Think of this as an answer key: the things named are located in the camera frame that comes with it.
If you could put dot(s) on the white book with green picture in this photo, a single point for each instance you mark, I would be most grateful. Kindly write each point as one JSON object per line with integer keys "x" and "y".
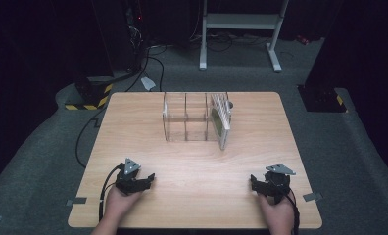
{"x": 221, "y": 122}

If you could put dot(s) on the black base with yellow corner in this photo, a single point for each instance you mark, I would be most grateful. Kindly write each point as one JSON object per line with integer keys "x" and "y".
{"x": 322, "y": 98}

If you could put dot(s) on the white metal stand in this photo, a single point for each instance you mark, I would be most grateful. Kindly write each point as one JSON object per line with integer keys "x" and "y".
{"x": 241, "y": 21}

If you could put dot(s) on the black equipment tower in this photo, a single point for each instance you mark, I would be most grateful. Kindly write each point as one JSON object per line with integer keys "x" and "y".
{"x": 120, "y": 32}

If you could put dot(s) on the person's right hand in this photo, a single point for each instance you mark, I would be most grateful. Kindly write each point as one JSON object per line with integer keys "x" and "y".
{"x": 278, "y": 217}

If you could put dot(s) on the grey tape strip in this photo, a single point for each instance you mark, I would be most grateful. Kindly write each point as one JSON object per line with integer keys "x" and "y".
{"x": 77, "y": 200}
{"x": 312, "y": 197}

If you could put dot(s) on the black yellow striped base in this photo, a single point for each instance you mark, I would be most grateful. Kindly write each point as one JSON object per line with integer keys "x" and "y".
{"x": 90, "y": 94}

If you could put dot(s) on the grey floor tape patch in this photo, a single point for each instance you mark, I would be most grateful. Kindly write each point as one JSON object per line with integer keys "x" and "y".
{"x": 148, "y": 84}

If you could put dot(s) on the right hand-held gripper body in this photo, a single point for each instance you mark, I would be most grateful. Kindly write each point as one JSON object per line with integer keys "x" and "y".
{"x": 277, "y": 182}

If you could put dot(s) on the small red object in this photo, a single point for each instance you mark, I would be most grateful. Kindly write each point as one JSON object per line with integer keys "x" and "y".
{"x": 302, "y": 39}

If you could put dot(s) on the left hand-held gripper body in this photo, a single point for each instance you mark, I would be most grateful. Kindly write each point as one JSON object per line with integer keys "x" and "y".
{"x": 127, "y": 178}

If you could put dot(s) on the clear acrylic book rack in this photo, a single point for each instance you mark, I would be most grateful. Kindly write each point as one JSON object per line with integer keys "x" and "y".
{"x": 185, "y": 117}

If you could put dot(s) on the person's left hand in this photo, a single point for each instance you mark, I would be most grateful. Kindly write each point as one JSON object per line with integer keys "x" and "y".
{"x": 121, "y": 205}

